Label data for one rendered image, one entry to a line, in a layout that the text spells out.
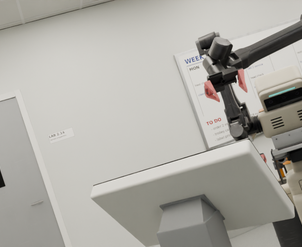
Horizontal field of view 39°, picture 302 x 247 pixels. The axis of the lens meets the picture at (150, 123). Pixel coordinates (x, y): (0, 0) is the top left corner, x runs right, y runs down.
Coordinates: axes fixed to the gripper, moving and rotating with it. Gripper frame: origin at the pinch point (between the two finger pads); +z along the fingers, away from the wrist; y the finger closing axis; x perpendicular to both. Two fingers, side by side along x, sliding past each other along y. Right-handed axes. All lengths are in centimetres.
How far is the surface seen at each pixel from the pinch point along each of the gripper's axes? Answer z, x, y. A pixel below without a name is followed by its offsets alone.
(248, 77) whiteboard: -239, 223, 115
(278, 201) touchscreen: 38.7, 6.1, -3.9
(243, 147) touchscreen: 32.4, -13.7, -10.9
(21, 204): -175, 223, -152
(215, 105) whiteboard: -221, 229, 67
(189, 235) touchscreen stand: 38.3, 7.3, -30.0
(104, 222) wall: -152, 265, -84
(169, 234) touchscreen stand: 35, 9, -35
